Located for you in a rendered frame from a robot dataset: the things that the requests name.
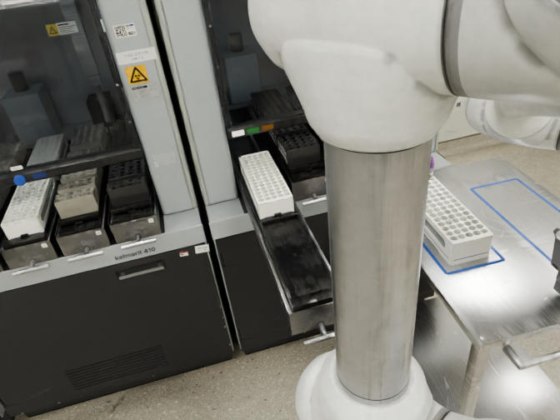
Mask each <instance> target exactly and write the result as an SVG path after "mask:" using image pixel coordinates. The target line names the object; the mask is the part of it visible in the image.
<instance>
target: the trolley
mask: <svg viewBox="0 0 560 420"><path fill-rule="evenodd" d="M433 176H434V177H435V178H436V179H437V180H438V181H439V182H440V183H441V184H442V185H443V186H444V187H445V188H446V189H447V190H448V191H449V192H451V193H452V194H453V195H454V196H455V197H456V198H457V199H458V200H459V201H460V202H461V203H462V204H463V205H464V206H465V207H466V208H467V209H468V210H469V211H470V212H471V213H472V214H473V215H474V216H476V217H477V218H478V219H479V220H480V221H481V222H482V223H483V224H484V225H485V226H486V227H487V228H488V229H489V230H490V231H491V232H492V233H493V236H492V244H491V247H490V252H489V256H488V257H483V258H479V259H476V260H472V261H469V262H463V263H459V264H456V265H449V264H448V263H447V262H446V261H445V259H444V258H443V257H442V256H441V254H440V253H439V252H438V250H437V248H436V247H435V246H434V245H433V243H432V242H431V241H430V240H429V238H428V237H427V236H426V235H425V233H424V234H423V242H422V259H421V267H420V272H421V274H422V275H423V276H424V277H425V279H426V280H427V282H428V283H429V284H430V286H431V287H432V289H433V290H434V292H435V293H436V294H437V295H438V297H435V298H431V299H428V300H424V301H421V302H417V311H416V319H415V328H414V337H413V345H412V356H413V357H414V358H415V359H416V360H417V362H418V363H419V365H420V367H421V368H422V370H423V373H424V375H425V378H426V382H427V385H428V387H429V390H430V392H431V394H432V400H434V401H435V402H437V403H438V404H440V405H441V406H443V407H445V408H446V409H448V410H449V411H451V412H454V413H459V414H462V415H465V416H468V417H471V418H495V419H499V420H560V391H559V390H558V388H557V387H556V386H555V385H554V384H553V382H552V381H551V380H550V379H549V377H548V376H547V375H546V374H545V372H544V371H543V370H542V369H541V368H540V367H539V366H538V365H540V364H544V363H549V362H551V361H555V360H558V359H560V351H556V352H551V353H549V354H545V355H542V356H539V357H534V358H532V357H531V356H530V355H529V354H528V352H527V351H526V350H525V349H524V347H523V346H522V345H521V344H520V342H519V341H522V340H525V339H529V338H534V337H537V336H541V335H543V334H547V333H552V332H556V331H558V330H560V295H559V294H558V293H557V292H556V291H555V290H554V289H553V287H554V284H555V282H556V276H557V274H558V270H556V269H555V268H554V267H553V266H552V265H551V261H552V255H553V246H554V241H555V237H554V234H553V230H554V229H555V228H559V229H560V198H559V197H557V196H556V195H554V194H553V193H552V192H550V191H548V190H547V189H546V188H545V187H544V186H542V185H541V184H539V183H538V182H536V181H535V180H533V179H532V178H531V177H529V176H528V175H527V174H526V173H524V172H523V171H521V170H520V169H518V168H517V167H515V166H514V165H512V164H511V163H510V162H509V161H508V160H506V159H505V158H503V157H502V156H499V157H492V158H488V159H483V160H480V161H476V162H469V163H464V164H461V165H457V166H452V167H445V168H442V169H438V170H433Z"/></svg>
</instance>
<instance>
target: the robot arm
mask: <svg viewBox="0 0 560 420"><path fill-rule="evenodd" d="M248 15H249V20H250V24H251V27H252V31H253V34H254V36H255V38H256V39H257V41H258V43H259V44H260V46H261V47H262V49H263V51H264V52H265V53H266V54H267V55H268V57H269V58H270V59H271V60H272V61H273V62H274V63H275V64H276V65H277V66H279V67H280V68H282V69H284V71H285V73H286V74H287V77H288V79H289V81H290V83H291V84H292V87H293V89H294V91H295V93H296V94H297V98H298V100H299V102H300V103H301V105H302V108H303V110H304V112H305V115H306V118H307V121H308V122H309V124H310V125H311V127H312V128H313V130H314V131H315V132H316V134H317V135H318V136H319V137H320V138H321V139H322V140H323V146H324V161H325V175H326V189H327V218H328V233H329V247H330V263H331V277H332V305H333V320H334V335H335V349H334V350H332V351H331V352H325V353H324V354H321V355H319V356H318V357H316V358H315V359H314V360H313V361H312V362H311V363H310V364H309V365H308V366H307V367H306V369H305V370H304V372H303V373H302V376H301V377H300V379H299V381H298V384H297V388H296V393H295V407H296V412H297V415H298V418H299V420H499V419H495V418H474V417H468V416H465V415H462V414H459V413H455V412H451V411H449V410H448V409H446V408H445V407H443V406H441V405H440V404H438V403H437V402H435V401H434V400H433V395H432V394H431V392H430V390H429V387H428V385H427V382H426V378H425V375H424V373H423V370H422V368H421V367H420V365H419V363H418V362H417V360H416V359H415V358H414V357H413V356H412V353H413V337H414V328H415V319H416V311H417V301H418V285H419V276H420V267H421V259H422V250H423V234H424V224H425V216H426V207H427V198H428V182H429V173H430V164H431V156H432V146H433V137H434V136H435V135H436V134H437V132H438V131H439V130H440V129H441V127H442V126H443V125H444V123H445V122H446V121H447V120H448V119H449V117H450V115H451V112H452V110H453V106H454V104H455V102H456V101H457V99H458V97H464V98H467V101H466V105H465V116H466V118H467V122H468V123H469V125H470V126H471V127H472V128H474V129H475V130H476V131H478V132H479V133H481V134H483V135H485V136H487V137H489V138H494V139H497V140H499V141H502V142H505V143H511V144H515V145H519V146H524V147H530V148H544V149H551V150H556V151H560V0H248Z"/></svg>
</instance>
